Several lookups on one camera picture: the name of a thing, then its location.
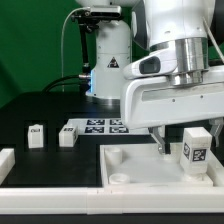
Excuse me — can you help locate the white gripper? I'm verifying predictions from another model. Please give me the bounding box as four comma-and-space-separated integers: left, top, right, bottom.
120, 51, 224, 154

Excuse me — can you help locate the black cable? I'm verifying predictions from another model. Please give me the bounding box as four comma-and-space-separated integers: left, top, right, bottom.
41, 75, 92, 93

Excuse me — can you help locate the white obstacle fence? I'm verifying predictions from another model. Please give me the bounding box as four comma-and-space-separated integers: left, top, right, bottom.
0, 149, 224, 214

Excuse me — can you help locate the black camera on stand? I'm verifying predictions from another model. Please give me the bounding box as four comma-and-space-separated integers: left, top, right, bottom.
89, 5, 122, 19

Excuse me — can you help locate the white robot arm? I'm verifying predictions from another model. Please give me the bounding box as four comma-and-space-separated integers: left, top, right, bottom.
76, 0, 224, 152

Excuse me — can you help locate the white square table top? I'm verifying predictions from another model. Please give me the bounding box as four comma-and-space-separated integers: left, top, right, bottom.
100, 143, 224, 187

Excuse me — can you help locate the black camera stand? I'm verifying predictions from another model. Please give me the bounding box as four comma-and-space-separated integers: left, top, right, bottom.
71, 13, 97, 74

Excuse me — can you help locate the white tag sheet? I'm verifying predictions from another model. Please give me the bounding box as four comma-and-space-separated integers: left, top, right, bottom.
67, 118, 148, 135

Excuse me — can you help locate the white cable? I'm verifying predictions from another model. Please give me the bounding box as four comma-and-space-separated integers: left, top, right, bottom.
60, 7, 88, 93

